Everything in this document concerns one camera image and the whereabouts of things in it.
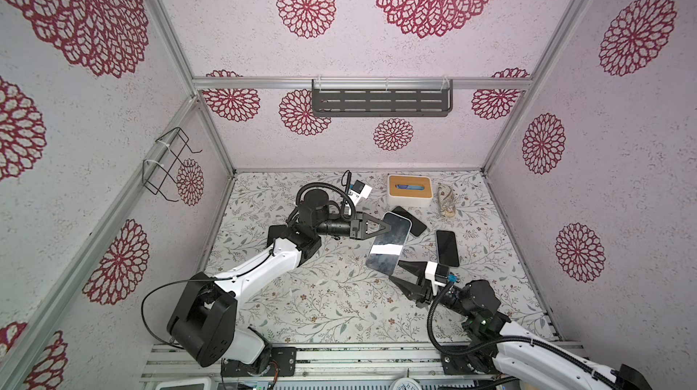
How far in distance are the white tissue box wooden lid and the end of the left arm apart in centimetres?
41

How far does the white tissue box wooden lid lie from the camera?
1.08 m

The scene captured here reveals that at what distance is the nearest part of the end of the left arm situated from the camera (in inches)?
24.7
